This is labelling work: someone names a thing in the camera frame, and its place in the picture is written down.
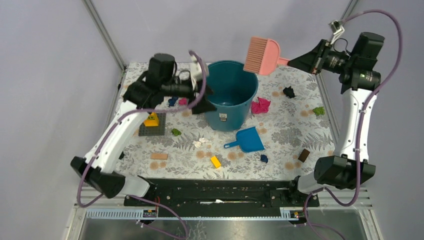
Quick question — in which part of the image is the blue plastic dustpan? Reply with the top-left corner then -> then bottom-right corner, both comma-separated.
223,127 -> 265,153

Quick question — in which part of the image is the magenta crumpled paper scrap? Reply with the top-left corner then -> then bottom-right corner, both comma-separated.
251,97 -> 271,114

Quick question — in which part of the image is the black crumpled paper scrap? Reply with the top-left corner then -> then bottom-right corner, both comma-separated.
283,86 -> 296,99

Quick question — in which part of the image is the teal plastic bucket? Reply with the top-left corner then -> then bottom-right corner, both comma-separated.
204,60 -> 259,132

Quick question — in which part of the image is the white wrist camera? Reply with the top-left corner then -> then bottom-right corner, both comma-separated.
328,20 -> 345,45
189,55 -> 210,90

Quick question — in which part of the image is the navy blue paper scrap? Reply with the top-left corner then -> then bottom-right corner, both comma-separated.
260,154 -> 269,163

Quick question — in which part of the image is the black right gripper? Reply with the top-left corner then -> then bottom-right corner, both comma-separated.
287,39 -> 355,75

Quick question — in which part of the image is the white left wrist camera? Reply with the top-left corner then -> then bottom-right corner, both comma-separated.
189,55 -> 210,90

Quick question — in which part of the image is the dark blue paper scrap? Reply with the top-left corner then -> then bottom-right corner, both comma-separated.
168,96 -> 179,107

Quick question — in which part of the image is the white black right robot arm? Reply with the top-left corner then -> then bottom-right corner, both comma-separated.
286,32 -> 385,206

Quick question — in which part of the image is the small pink paper scrap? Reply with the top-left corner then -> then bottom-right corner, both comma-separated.
178,98 -> 188,106

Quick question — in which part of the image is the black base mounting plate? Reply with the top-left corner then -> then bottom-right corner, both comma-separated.
144,178 -> 308,218

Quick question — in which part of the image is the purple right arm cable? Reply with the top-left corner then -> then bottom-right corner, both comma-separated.
303,9 -> 403,240

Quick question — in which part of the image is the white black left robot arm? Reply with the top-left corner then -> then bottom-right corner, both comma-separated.
70,50 -> 213,206

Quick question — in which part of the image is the yellow toy brick house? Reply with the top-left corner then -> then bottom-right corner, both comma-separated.
143,112 -> 160,127

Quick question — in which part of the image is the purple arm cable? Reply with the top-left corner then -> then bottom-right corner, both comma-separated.
76,50 -> 208,240
303,9 -> 403,240

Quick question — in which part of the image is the dark brown wooden block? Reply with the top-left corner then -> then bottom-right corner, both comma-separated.
297,149 -> 310,163

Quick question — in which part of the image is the pink hand brush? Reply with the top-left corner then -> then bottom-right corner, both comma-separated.
243,36 -> 290,76

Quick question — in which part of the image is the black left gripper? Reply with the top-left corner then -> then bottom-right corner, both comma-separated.
162,76 -> 219,114

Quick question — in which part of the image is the white crumpled paper scrap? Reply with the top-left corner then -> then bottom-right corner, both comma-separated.
192,137 -> 211,148

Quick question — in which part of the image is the small green paper scrap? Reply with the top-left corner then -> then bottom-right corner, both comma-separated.
171,128 -> 182,137

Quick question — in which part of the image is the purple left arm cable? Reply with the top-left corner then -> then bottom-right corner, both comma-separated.
76,50 -> 208,240

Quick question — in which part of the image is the green crumpled paper scrap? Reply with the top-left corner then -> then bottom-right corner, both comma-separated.
312,106 -> 326,116

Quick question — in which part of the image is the tan wooden block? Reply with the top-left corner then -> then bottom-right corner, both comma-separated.
150,153 -> 169,160

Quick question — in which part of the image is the yellow rectangular block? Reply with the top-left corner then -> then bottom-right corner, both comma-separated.
210,156 -> 222,169

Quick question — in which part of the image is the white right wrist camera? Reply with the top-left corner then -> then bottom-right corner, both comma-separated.
328,20 -> 345,45

